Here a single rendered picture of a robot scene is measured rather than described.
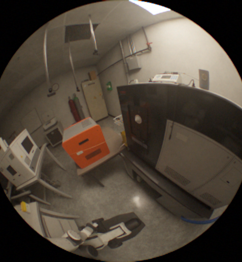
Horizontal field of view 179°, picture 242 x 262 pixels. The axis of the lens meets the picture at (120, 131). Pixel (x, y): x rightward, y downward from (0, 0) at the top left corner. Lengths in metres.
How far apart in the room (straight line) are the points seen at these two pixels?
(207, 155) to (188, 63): 1.33
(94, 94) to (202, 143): 3.50
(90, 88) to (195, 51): 3.45
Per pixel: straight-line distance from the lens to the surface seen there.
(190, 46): 1.62
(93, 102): 3.50
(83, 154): 0.88
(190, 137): 0.39
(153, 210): 1.47
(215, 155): 0.43
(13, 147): 1.26
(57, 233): 1.29
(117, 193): 1.50
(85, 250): 0.68
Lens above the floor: 1.45
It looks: 34 degrees down
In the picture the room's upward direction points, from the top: 12 degrees counter-clockwise
